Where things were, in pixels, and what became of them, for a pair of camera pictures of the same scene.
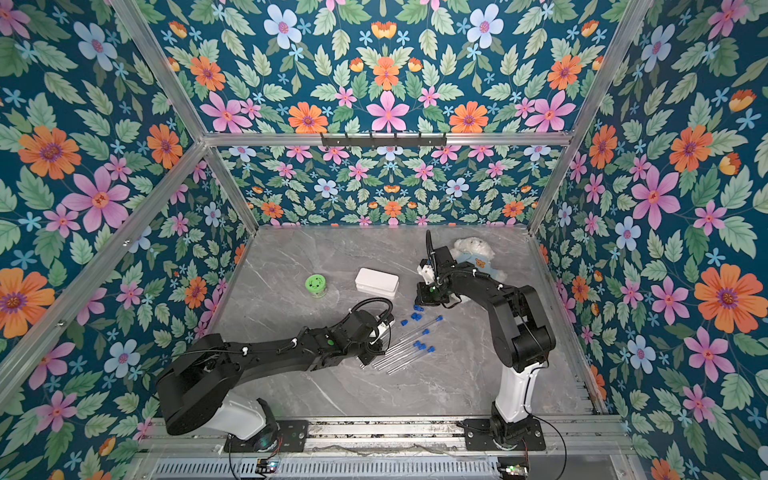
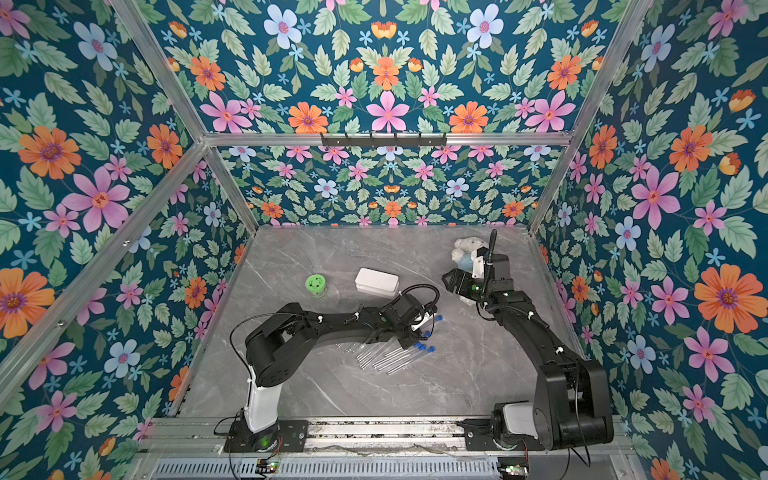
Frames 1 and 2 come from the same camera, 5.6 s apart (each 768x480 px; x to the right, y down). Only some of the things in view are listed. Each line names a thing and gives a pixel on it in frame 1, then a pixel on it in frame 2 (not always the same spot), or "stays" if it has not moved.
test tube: [439, 318] stays
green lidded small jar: [316, 285] stays
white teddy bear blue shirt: [478, 252] stays
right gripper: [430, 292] to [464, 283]
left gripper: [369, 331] to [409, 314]
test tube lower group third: [431, 349] stays
